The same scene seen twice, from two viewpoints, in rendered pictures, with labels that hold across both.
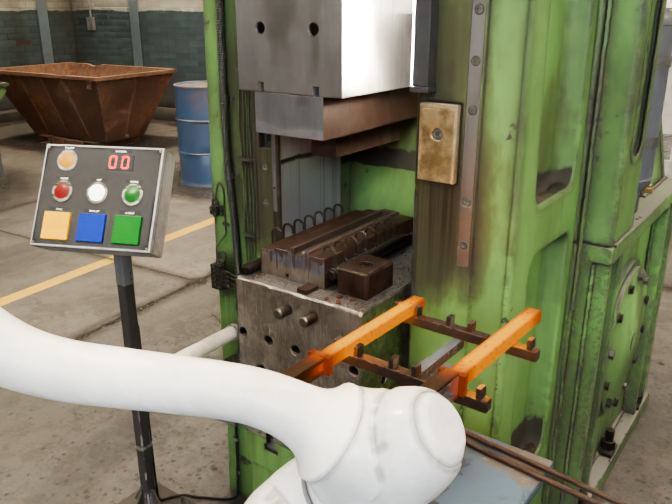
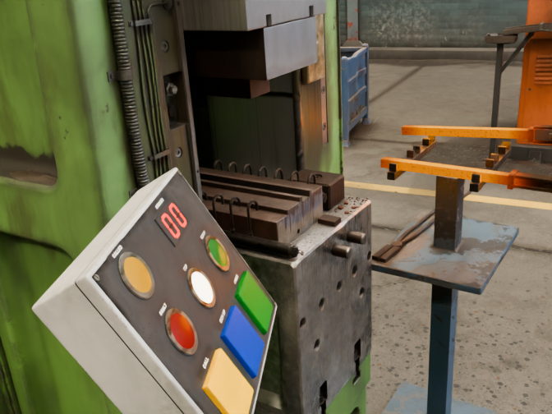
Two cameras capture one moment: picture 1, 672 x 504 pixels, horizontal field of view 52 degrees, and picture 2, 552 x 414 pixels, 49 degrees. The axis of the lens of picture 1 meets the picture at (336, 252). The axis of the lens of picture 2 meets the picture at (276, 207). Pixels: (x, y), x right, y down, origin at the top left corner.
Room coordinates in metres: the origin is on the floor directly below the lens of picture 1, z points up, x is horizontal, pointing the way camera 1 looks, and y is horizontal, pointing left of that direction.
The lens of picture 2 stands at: (1.68, 1.33, 1.48)
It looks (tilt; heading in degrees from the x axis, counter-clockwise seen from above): 22 degrees down; 267
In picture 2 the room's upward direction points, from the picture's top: 4 degrees counter-clockwise
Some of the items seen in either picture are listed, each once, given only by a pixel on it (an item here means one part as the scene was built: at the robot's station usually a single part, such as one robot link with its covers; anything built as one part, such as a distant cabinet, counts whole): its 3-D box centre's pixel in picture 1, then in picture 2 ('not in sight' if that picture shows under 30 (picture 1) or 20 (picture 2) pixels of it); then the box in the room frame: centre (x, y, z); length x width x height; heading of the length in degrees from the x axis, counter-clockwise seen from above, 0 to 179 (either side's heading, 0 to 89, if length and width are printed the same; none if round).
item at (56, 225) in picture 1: (56, 226); (226, 390); (1.73, 0.73, 1.01); 0.07 x 0.05 x 0.07; 79
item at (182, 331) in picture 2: (62, 190); (181, 331); (1.77, 0.73, 1.09); 0.05 x 0.03 x 0.04; 54
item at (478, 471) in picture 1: (428, 465); (447, 247); (1.14, -0.18, 0.70); 0.40 x 0.30 x 0.02; 53
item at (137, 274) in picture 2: (67, 160); (136, 274); (1.81, 0.72, 1.16); 0.05 x 0.03 x 0.04; 54
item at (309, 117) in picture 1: (341, 105); (208, 44); (1.74, -0.01, 1.32); 0.42 x 0.20 x 0.10; 144
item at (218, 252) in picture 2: (132, 194); (217, 253); (1.73, 0.53, 1.09); 0.05 x 0.03 x 0.04; 54
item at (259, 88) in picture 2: (358, 135); (204, 78); (1.76, -0.06, 1.24); 0.30 x 0.07 x 0.06; 144
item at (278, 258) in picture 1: (341, 241); (223, 200); (1.74, -0.01, 0.96); 0.42 x 0.20 x 0.09; 144
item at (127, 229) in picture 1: (127, 230); (252, 302); (1.69, 0.54, 1.01); 0.07 x 0.05 x 0.07; 79
